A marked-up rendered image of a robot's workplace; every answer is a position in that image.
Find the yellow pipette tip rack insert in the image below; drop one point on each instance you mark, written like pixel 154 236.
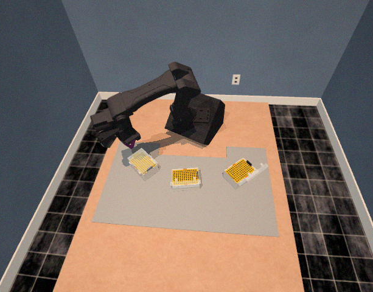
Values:
pixel 238 171
pixel 185 175

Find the grey bench mat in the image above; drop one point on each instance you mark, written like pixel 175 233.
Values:
pixel 127 199

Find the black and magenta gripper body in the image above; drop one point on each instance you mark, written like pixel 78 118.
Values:
pixel 133 133

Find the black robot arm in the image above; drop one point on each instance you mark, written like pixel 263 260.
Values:
pixel 124 104

